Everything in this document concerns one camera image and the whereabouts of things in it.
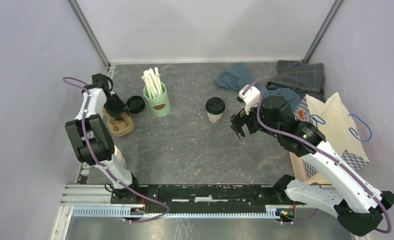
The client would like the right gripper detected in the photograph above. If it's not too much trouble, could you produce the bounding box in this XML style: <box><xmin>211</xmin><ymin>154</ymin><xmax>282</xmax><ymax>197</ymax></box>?
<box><xmin>230</xmin><ymin>98</ymin><xmax>281</xmax><ymax>140</ymax></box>

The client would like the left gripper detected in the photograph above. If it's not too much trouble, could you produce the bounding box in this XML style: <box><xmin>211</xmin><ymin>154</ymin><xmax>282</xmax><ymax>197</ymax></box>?
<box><xmin>103</xmin><ymin>93</ymin><xmax>130</xmax><ymax>122</ymax></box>

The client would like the white paper coffee cup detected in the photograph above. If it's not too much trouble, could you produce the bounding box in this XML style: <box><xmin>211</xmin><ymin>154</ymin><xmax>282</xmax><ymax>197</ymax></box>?
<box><xmin>207</xmin><ymin>112</ymin><xmax>223</xmax><ymax>123</ymax></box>

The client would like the black plastic cup lid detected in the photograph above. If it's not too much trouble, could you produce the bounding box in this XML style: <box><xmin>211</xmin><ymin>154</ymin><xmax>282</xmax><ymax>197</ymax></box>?
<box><xmin>205</xmin><ymin>97</ymin><xmax>226</xmax><ymax>115</ymax></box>

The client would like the paper takeout bag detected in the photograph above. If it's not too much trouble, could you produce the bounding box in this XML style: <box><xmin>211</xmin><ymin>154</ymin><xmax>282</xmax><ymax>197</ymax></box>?
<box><xmin>294</xmin><ymin>93</ymin><xmax>373</xmax><ymax>171</ymax></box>

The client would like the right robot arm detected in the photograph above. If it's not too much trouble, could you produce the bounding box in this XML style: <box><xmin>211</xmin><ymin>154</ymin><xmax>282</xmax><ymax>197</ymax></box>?
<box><xmin>231</xmin><ymin>95</ymin><xmax>394</xmax><ymax>237</ymax></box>

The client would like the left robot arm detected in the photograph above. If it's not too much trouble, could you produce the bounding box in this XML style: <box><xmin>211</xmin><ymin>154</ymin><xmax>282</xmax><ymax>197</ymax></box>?
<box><xmin>65</xmin><ymin>73</ymin><xmax>142</xmax><ymax>204</ymax></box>

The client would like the cardboard cup carrier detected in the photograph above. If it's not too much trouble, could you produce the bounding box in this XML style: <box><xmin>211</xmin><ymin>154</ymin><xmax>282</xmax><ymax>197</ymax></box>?
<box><xmin>103</xmin><ymin>108</ymin><xmax>134</xmax><ymax>137</ymax></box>

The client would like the blue cloth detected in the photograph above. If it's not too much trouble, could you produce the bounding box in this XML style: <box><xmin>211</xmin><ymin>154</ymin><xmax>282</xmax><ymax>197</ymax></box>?
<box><xmin>215</xmin><ymin>63</ymin><xmax>302</xmax><ymax>111</ymax></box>

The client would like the white wrapped straws bundle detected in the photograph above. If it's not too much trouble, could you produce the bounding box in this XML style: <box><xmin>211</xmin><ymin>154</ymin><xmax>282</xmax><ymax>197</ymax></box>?
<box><xmin>141</xmin><ymin>67</ymin><xmax>164</xmax><ymax>99</ymax></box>

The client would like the green straw holder can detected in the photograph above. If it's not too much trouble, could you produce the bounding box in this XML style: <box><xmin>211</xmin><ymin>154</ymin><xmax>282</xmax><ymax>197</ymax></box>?
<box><xmin>143</xmin><ymin>82</ymin><xmax>171</xmax><ymax>117</ymax></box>

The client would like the stack of paper cups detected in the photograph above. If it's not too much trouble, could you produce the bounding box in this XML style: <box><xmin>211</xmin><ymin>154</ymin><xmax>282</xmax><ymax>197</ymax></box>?
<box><xmin>114</xmin><ymin>145</ymin><xmax>126</xmax><ymax>168</ymax></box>

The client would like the grey plaid cloth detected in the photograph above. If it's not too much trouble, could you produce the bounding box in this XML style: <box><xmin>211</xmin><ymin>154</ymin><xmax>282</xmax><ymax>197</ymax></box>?
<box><xmin>266</xmin><ymin>60</ymin><xmax>325</xmax><ymax>102</ymax></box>

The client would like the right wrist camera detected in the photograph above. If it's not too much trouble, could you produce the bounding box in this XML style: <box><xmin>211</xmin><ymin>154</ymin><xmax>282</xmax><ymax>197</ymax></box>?
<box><xmin>237</xmin><ymin>84</ymin><xmax>261</xmax><ymax>115</ymax></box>

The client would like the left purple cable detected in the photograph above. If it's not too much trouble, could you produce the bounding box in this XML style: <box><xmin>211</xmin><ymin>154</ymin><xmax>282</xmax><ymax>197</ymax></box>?
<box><xmin>62</xmin><ymin>76</ymin><xmax>170</xmax><ymax>224</ymax></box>

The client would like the purple cable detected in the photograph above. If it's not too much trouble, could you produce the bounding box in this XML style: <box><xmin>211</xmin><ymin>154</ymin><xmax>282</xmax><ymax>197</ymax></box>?
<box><xmin>241</xmin><ymin>78</ymin><xmax>393</xmax><ymax>235</ymax></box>
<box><xmin>62</xmin><ymin>76</ymin><xmax>170</xmax><ymax>224</ymax></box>

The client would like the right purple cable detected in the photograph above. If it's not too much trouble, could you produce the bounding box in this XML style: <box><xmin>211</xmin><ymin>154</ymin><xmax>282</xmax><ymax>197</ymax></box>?
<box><xmin>241</xmin><ymin>78</ymin><xmax>393</xmax><ymax>235</ymax></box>

